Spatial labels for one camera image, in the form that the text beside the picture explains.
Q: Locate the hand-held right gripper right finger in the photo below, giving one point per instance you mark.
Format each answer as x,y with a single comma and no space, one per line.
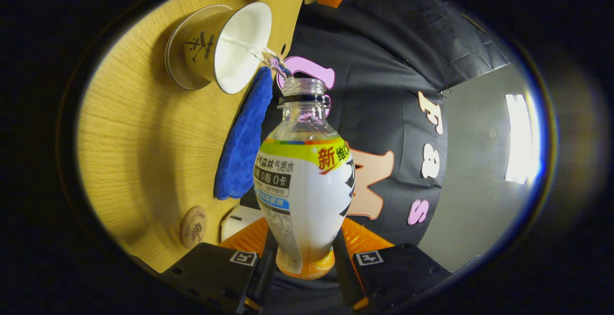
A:
398,272

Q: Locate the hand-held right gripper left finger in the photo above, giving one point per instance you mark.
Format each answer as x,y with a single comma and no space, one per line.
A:
211,272

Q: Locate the round cork coaster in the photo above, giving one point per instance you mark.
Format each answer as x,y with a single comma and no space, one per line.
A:
193,227

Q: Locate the yellow ceramic teacup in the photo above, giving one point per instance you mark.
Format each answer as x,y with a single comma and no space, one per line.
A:
240,41

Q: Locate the clear labelled water bottle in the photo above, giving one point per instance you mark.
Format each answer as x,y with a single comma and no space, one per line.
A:
307,195

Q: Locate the cream toaster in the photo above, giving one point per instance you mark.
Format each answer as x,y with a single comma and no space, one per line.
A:
240,221

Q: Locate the blue towel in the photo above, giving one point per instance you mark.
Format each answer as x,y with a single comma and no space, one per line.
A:
242,152

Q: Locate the yellow ceramic saucer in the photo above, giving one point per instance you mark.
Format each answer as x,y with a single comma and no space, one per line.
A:
175,56

